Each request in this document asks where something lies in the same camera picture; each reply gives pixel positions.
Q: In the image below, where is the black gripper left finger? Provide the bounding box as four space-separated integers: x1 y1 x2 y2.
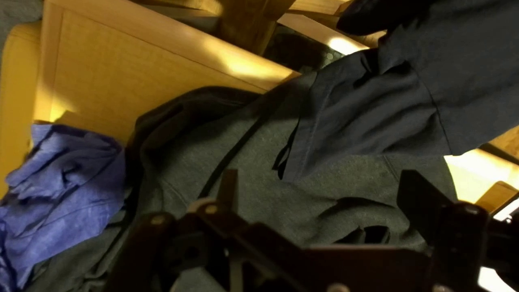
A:
103 168 304 292

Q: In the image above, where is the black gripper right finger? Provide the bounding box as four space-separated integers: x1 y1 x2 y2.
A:
397 169 491 292

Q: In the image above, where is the black jersey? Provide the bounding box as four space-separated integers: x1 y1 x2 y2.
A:
22 0 519 292

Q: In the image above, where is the wooden slat-back chair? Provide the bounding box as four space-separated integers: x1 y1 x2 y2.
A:
131 0 390 62

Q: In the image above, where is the purple crumpled cloth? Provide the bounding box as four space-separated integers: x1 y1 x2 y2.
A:
0 122 131 292

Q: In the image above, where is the light wooden dining table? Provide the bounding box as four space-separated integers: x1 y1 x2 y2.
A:
30 0 519 218

